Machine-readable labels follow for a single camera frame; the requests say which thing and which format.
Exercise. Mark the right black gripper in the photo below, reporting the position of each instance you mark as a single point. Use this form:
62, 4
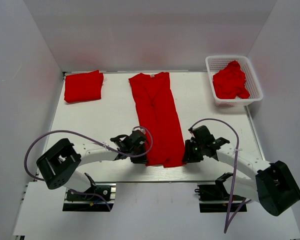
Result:
189, 157

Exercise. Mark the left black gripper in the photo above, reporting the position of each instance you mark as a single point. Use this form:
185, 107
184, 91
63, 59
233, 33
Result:
142, 160

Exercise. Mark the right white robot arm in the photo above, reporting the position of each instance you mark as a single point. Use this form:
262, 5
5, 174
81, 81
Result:
269, 183

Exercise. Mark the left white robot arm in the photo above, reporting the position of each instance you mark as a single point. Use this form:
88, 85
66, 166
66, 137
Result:
58, 165

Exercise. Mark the red t shirts in basket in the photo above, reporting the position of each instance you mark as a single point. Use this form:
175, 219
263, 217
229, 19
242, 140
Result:
229, 82

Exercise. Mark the folded red t shirt stack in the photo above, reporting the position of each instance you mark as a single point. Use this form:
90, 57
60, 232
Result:
83, 87

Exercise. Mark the white plastic basket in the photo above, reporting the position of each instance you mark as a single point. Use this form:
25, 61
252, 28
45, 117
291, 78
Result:
216, 63

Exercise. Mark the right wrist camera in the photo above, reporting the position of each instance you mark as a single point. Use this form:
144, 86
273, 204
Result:
193, 130

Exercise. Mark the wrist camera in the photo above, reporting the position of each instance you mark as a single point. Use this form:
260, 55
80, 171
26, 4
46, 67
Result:
193, 130
141, 129

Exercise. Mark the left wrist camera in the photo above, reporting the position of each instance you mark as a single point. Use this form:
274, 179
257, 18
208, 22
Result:
141, 129

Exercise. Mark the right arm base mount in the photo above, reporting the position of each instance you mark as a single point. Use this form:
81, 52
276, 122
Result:
213, 198

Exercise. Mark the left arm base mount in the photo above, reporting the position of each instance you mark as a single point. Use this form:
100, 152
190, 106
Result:
102, 201

